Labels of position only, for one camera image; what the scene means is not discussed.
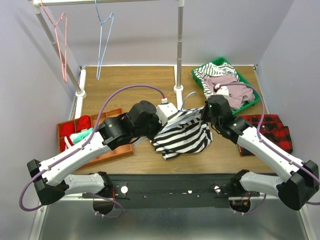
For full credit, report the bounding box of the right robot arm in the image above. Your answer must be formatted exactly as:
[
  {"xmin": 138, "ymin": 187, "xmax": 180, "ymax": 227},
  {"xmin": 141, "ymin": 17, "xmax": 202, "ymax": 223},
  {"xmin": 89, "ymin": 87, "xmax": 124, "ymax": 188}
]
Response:
[{"xmin": 201, "ymin": 95, "xmax": 320, "ymax": 211}]

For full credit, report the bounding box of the red sock with white cuff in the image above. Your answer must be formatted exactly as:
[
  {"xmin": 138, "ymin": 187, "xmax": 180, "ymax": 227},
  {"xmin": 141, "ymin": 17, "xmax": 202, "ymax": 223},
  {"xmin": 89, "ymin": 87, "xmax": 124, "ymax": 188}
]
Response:
[{"xmin": 60, "ymin": 115, "xmax": 92, "ymax": 151}]

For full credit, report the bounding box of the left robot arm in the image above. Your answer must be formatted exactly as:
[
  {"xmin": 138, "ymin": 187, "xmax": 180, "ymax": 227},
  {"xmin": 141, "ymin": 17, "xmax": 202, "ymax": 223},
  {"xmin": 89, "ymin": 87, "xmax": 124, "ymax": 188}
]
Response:
[{"xmin": 27, "ymin": 100, "xmax": 162, "ymax": 205}]

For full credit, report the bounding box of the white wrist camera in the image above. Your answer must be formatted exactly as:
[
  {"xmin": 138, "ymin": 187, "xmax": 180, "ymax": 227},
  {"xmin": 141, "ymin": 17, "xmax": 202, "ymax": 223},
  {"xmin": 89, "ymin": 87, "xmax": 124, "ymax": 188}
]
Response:
[
  {"xmin": 156, "ymin": 102, "xmax": 178, "ymax": 125},
  {"xmin": 214, "ymin": 84, "xmax": 230, "ymax": 97}
]

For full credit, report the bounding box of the pink wire hanger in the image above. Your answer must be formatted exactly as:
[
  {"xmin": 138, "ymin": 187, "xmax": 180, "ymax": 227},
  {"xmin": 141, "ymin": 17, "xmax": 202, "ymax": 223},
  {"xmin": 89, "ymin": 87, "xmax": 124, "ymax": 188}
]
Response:
[{"xmin": 40, "ymin": 0, "xmax": 68, "ymax": 83}]

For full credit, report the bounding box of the blue wire hanger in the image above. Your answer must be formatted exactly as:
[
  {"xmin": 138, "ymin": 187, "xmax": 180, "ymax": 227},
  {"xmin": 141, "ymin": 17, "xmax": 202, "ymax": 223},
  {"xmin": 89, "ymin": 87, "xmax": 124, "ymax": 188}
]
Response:
[
  {"xmin": 94, "ymin": 0, "xmax": 114, "ymax": 81},
  {"xmin": 131, "ymin": 91, "xmax": 201, "ymax": 146}
]

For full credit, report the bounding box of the metal clothes rack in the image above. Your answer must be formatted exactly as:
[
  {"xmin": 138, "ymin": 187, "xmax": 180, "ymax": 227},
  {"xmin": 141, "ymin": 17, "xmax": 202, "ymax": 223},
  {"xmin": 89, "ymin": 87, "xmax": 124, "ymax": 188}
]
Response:
[{"xmin": 30, "ymin": 0, "xmax": 185, "ymax": 108}]

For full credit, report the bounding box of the thin striped garment in bin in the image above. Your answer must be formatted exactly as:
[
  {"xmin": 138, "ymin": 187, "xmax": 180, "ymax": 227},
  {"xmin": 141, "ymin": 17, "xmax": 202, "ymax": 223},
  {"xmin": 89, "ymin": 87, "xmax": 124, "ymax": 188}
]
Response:
[{"xmin": 191, "ymin": 61, "xmax": 240, "ymax": 99}]

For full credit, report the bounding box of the red black plaid shirt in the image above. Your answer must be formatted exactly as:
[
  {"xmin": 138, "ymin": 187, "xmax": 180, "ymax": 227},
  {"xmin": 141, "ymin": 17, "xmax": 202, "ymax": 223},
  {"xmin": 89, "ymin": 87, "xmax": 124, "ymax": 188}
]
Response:
[{"xmin": 238, "ymin": 114, "xmax": 293, "ymax": 156}]

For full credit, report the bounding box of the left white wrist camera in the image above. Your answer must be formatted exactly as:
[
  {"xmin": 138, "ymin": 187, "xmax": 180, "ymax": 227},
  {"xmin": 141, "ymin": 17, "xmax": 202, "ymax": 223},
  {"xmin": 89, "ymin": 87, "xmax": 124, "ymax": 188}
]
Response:
[{"xmin": 156, "ymin": 102, "xmax": 178, "ymax": 125}]

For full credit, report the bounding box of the green plastic bin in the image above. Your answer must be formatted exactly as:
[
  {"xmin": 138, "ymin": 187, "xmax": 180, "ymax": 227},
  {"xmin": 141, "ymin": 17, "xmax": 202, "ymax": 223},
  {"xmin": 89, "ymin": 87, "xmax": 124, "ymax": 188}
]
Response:
[{"xmin": 192, "ymin": 57, "xmax": 260, "ymax": 114}]

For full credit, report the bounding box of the red sock left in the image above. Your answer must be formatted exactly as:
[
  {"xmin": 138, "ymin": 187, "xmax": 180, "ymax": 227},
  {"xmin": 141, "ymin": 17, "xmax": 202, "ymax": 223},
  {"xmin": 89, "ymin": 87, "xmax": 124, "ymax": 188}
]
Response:
[{"xmin": 59, "ymin": 122, "xmax": 76, "ymax": 137}]

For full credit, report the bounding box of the black mounting base plate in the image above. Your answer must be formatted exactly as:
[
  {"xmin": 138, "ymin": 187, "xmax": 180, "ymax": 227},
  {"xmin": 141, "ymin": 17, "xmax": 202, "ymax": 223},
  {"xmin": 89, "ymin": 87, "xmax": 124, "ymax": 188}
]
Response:
[{"xmin": 98, "ymin": 173, "xmax": 245, "ymax": 209}]

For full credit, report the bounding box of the black white striped tank top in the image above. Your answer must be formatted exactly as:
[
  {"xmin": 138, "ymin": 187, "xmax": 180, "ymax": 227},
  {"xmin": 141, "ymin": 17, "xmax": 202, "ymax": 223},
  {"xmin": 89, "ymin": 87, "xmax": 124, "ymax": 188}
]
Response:
[{"xmin": 150, "ymin": 107, "xmax": 213, "ymax": 160}]

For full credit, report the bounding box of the pink garment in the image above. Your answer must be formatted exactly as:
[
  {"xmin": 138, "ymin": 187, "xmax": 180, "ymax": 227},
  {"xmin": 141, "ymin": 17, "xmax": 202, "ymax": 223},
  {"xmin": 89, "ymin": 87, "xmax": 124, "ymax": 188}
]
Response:
[{"xmin": 204, "ymin": 75, "xmax": 255, "ymax": 111}]

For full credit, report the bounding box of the teal sock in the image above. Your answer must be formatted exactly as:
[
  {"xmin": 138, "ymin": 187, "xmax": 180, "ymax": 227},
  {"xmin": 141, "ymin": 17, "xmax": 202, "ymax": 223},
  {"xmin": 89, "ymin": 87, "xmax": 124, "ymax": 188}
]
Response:
[{"xmin": 67, "ymin": 127, "xmax": 93, "ymax": 146}]

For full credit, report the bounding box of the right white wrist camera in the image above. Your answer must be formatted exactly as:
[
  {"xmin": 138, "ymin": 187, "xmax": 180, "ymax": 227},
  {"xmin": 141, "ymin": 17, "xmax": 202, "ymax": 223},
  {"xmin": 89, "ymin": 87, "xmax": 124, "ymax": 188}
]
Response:
[{"xmin": 214, "ymin": 84, "xmax": 230, "ymax": 97}]

